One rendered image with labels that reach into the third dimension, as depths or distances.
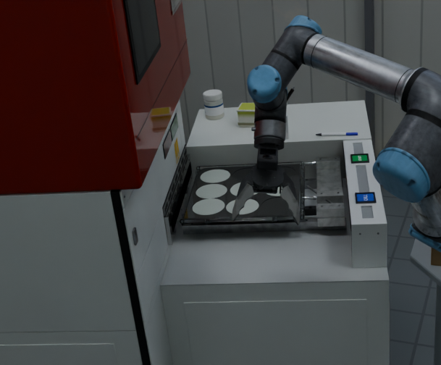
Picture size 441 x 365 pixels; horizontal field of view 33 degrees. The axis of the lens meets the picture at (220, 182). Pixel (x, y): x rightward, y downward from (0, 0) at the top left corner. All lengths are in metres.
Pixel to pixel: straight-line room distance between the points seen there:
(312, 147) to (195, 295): 0.71
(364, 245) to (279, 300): 0.28
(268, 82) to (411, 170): 0.39
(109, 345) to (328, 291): 0.60
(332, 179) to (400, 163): 1.00
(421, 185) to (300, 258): 0.75
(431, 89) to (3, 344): 1.27
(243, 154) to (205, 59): 1.95
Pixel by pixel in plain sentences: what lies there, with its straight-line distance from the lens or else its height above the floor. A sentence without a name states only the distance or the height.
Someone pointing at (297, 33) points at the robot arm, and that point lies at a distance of 1.69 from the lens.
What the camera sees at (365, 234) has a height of 0.93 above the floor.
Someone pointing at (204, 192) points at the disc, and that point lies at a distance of 2.36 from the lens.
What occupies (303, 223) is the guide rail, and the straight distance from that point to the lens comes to 2.25.
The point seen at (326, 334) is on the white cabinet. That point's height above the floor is 0.64.
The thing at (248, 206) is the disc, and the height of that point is 0.90.
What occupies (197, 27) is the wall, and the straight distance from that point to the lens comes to 4.38.
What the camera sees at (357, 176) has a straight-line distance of 2.27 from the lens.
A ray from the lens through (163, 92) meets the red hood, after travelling 1.99.
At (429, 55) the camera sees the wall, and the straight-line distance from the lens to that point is 4.07.
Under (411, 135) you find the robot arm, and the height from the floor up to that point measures 1.39.
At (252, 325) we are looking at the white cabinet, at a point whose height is 0.68.
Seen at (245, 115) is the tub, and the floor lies 1.01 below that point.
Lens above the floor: 1.98
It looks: 27 degrees down
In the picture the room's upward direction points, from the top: 6 degrees counter-clockwise
